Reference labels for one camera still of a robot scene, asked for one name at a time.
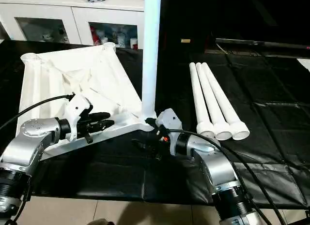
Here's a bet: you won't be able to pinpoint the white plastic table leg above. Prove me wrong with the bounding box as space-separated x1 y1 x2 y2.
195 62 233 141
188 62 216 139
201 62 250 141
140 0 162 121

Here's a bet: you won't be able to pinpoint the black mat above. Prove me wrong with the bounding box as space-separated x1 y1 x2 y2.
0 40 310 210

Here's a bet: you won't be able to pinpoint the dark rounded foot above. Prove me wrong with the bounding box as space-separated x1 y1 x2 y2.
88 218 115 225

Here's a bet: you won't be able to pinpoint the white cabinet glass doors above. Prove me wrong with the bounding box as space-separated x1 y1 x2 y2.
0 0 146 51

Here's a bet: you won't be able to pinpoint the black box gold label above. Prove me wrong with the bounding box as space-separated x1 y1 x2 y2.
160 0 217 54

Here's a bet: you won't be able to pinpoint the white flat board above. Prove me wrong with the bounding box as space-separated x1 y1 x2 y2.
296 57 310 73

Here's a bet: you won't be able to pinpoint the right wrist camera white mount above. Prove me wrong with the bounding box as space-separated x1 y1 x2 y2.
155 108 183 157

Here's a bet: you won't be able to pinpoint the black left camera cable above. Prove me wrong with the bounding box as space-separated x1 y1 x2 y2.
0 93 75 129

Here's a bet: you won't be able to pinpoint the silver metal rail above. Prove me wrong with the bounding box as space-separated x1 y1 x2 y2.
215 37 310 52

